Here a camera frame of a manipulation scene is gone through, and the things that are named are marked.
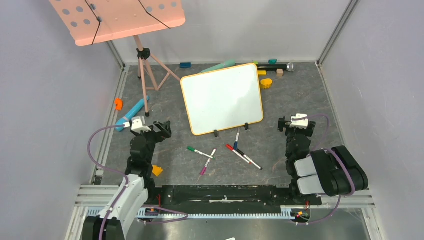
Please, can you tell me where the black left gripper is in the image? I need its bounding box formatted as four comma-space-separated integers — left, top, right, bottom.
130, 120, 171, 163

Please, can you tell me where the blue whiteboard marker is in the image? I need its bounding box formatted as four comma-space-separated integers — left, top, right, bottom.
233, 127, 241, 150

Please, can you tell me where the yellow framed whiteboard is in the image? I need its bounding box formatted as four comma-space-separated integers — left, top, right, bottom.
180, 63, 264, 136

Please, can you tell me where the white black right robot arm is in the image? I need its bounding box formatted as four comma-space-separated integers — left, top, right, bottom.
277, 114, 369, 204

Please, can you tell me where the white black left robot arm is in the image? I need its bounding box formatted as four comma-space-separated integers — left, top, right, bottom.
81, 117, 172, 240

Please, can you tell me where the green whiteboard marker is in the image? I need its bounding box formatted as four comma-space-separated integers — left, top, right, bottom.
187, 146, 214, 159

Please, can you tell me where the black whiteboard marker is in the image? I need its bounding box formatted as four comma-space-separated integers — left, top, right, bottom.
236, 149, 263, 170

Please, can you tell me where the red whiteboard marker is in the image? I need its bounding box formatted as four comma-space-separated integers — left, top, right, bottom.
225, 144, 252, 165

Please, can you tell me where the pink whiteboard marker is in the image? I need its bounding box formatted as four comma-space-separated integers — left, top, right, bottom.
200, 148, 217, 176

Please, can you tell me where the blue toy flashlight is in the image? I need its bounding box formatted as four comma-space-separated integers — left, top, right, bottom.
115, 99, 145, 126

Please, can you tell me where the yellow wedge block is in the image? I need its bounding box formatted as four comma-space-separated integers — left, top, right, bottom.
152, 165, 164, 177

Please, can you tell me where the yellow cylinder toy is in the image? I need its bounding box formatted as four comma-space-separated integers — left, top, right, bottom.
259, 78, 273, 89

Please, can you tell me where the orange toy block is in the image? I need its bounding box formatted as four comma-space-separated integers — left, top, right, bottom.
114, 98, 124, 111

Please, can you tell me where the tan wooden cube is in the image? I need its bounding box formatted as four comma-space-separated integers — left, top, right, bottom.
276, 68, 284, 78

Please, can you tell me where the yellow small block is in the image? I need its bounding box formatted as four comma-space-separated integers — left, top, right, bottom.
257, 70, 267, 76

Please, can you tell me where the black silver microphone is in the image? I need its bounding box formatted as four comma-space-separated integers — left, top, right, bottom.
256, 62, 295, 73

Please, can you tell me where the teal triangle block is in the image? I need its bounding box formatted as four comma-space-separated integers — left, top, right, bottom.
268, 59, 278, 65

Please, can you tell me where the dark blue brick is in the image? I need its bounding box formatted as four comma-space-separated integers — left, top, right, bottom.
179, 62, 192, 69

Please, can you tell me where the teal toy tube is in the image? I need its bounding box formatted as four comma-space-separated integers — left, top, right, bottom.
201, 59, 236, 73

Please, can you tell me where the pink music stand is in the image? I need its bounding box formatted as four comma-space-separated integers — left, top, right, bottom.
50, 0, 186, 101

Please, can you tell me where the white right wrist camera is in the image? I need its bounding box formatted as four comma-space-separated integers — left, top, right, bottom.
289, 113, 309, 129

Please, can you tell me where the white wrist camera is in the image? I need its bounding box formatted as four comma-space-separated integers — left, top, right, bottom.
124, 116, 152, 134
289, 113, 309, 129

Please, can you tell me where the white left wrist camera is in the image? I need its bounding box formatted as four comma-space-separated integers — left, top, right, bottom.
124, 116, 152, 134

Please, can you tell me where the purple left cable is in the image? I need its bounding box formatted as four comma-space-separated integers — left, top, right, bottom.
87, 123, 190, 240

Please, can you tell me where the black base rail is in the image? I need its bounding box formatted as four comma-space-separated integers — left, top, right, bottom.
146, 185, 322, 214

